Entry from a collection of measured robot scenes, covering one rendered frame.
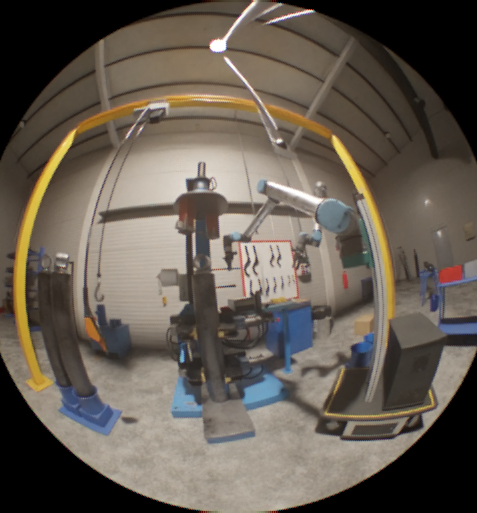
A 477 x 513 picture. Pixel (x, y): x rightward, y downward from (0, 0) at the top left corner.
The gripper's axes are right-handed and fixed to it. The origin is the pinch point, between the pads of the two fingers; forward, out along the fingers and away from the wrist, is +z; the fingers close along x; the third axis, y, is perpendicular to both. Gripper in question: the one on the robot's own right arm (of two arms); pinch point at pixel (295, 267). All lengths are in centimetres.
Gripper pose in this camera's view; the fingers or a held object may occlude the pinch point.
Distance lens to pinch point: 146.0
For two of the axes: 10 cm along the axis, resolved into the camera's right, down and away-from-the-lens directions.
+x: 5.8, 2.1, 7.8
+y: 7.6, 2.1, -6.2
